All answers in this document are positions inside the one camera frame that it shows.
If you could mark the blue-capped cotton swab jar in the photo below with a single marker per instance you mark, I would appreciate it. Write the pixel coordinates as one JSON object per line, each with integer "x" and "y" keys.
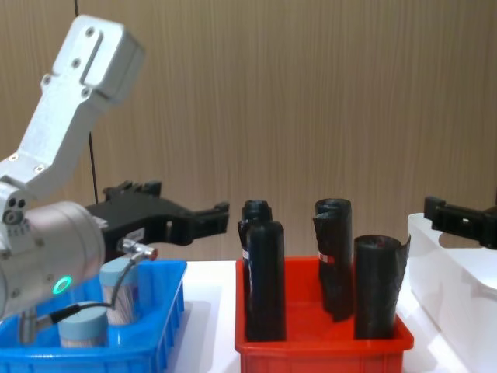
{"x": 83, "y": 330}
{"x": 124, "y": 303}

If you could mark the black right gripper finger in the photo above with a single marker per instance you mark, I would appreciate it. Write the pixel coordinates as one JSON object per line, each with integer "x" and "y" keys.
{"x": 458, "y": 221}

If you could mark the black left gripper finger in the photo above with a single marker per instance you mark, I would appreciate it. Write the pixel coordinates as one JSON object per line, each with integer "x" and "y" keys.
{"x": 211, "y": 221}
{"x": 136, "y": 189}

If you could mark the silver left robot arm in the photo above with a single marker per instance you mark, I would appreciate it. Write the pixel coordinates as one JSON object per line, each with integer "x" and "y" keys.
{"x": 58, "y": 128}

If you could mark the red plastic bin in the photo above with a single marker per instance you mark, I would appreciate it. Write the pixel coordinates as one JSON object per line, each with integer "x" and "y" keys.
{"x": 318, "y": 353}

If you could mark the white plastic bin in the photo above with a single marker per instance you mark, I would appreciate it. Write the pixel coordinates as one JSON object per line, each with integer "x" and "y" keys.
{"x": 454, "y": 287}

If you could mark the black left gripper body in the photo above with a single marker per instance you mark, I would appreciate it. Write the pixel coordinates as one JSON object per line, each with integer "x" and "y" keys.
{"x": 136, "y": 215}

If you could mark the black garbage bag roll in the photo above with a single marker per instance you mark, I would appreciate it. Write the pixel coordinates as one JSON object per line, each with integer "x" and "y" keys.
{"x": 256, "y": 210}
{"x": 336, "y": 279}
{"x": 266, "y": 283}
{"x": 374, "y": 291}

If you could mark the blue plastic bin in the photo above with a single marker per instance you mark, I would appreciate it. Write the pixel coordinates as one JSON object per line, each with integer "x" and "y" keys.
{"x": 159, "y": 311}

